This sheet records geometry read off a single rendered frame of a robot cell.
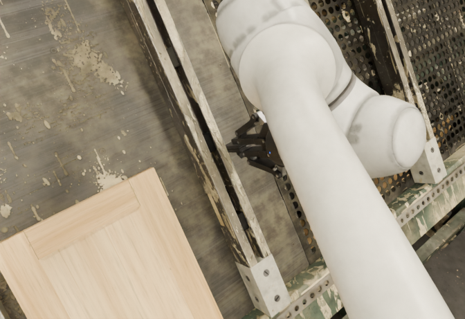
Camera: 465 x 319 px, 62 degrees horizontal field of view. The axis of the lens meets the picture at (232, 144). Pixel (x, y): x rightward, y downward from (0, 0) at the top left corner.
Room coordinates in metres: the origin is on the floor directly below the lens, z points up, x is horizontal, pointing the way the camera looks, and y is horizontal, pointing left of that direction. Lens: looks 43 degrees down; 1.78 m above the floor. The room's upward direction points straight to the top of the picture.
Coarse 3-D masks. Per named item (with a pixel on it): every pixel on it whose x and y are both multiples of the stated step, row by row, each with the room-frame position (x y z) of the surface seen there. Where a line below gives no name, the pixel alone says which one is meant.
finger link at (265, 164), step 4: (248, 160) 0.53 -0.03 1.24; (252, 160) 0.53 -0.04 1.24; (260, 160) 0.52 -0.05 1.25; (264, 160) 0.52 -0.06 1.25; (268, 160) 0.51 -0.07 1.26; (248, 164) 0.53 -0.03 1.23; (252, 164) 0.52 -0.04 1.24; (256, 164) 0.51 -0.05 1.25; (260, 164) 0.50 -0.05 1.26; (264, 164) 0.50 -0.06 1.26; (268, 164) 0.50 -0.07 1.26; (272, 164) 0.49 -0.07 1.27; (260, 168) 0.50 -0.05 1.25; (264, 168) 0.49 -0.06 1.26; (268, 168) 0.49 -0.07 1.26; (272, 168) 0.48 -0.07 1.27; (272, 172) 0.48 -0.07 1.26; (276, 172) 0.47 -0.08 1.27; (280, 172) 0.47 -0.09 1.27; (276, 176) 0.47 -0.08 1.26; (280, 176) 0.46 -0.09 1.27
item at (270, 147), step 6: (264, 126) 0.50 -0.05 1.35; (264, 132) 0.50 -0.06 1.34; (270, 132) 0.47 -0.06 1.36; (270, 138) 0.46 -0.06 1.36; (270, 144) 0.45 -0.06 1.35; (264, 150) 0.50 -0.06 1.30; (270, 150) 0.45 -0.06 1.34; (276, 150) 0.44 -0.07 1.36; (270, 156) 0.45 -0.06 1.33; (276, 156) 0.44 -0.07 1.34; (276, 162) 0.44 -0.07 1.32; (282, 162) 0.43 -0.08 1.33
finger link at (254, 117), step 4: (252, 116) 0.52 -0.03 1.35; (256, 116) 0.52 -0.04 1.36; (252, 120) 0.53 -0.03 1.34; (256, 120) 0.52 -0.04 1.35; (244, 124) 0.54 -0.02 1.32; (248, 124) 0.53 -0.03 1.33; (252, 124) 0.53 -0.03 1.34; (240, 128) 0.55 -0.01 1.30; (244, 128) 0.54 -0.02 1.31; (248, 128) 0.53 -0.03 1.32; (252, 128) 0.56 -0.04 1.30; (236, 132) 0.56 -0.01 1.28; (240, 132) 0.55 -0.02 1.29
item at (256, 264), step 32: (128, 0) 0.73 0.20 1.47; (160, 0) 0.74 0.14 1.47; (160, 32) 0.73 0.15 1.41; (160, 64) 0.65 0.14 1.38; (192, 96) 0.64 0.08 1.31; (192, 128) 0.58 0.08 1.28; (192, 160) 0.58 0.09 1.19; (224, 160) 0.56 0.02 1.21; (224, 192) 0.51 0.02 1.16; (224, 224) 0.49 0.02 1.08; (256, 224) 0.49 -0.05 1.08; (256, 256) 0.46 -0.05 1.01; (256, 288) 0.40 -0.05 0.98
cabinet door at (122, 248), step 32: (128, 192) 0.49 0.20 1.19; (160, 192) 0.51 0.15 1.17; (64, 224) 0.41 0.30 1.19; (96, 224) 0.43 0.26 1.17; (128, 224) 0.45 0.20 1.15; (160, 224) 0.46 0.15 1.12; (0, 256) 0.35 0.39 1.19; (32, 256) 0.36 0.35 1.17; (64, 256) 0.37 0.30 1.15; (96, 256) 0.39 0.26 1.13; (128, 256) 0.40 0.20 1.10; (160, 256) 0.42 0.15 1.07; (192, 256) 0.44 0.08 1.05; (32, 288) 0.32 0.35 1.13; (64, 288) 0.33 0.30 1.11; (96, 288) 0.35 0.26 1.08; (128, 288) 0.36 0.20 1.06; (160, 288) 0.37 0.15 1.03; (192, 288) 0.39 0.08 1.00
